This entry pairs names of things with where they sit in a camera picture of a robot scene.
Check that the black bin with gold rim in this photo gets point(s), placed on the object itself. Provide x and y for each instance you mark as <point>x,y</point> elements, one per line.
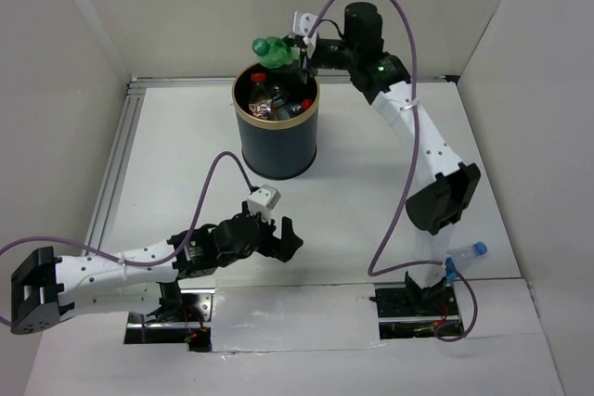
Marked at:
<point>278,150</point>

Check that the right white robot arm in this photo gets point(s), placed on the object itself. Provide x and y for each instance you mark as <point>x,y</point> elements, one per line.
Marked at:
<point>439,185</point>

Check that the clear bottle blue label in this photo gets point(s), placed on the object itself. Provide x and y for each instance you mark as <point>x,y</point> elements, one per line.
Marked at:
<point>462,259</point>

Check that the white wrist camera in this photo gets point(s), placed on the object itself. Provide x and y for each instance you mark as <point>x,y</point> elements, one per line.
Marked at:
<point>262,201</point>
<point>304,25</point>

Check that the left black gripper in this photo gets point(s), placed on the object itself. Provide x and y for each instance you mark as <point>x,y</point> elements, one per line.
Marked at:
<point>282,248</point>

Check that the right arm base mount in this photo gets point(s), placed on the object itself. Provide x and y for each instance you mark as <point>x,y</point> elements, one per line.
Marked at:
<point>405,311</point>

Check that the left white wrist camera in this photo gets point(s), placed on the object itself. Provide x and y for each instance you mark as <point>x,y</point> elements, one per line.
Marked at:
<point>262,201</point>

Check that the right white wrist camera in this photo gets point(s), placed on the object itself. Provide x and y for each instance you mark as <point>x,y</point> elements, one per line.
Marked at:
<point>304,25</point>

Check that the green Sprite bottle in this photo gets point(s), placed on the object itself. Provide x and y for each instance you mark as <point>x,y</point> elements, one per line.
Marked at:
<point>274,53</point>

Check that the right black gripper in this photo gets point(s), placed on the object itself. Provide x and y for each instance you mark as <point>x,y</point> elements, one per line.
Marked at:
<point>306,63</point>

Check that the brown bottle red cap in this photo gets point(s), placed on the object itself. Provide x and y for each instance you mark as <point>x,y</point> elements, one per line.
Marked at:
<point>265,98</point>

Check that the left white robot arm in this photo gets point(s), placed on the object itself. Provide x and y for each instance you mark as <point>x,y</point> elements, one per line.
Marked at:
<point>47,289</point>

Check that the clear bottle red cap red label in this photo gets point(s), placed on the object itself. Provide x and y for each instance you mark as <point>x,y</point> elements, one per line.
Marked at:
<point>284,110</point>

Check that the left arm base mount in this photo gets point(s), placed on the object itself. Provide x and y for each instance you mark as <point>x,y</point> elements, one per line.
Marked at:
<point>189,325</point>

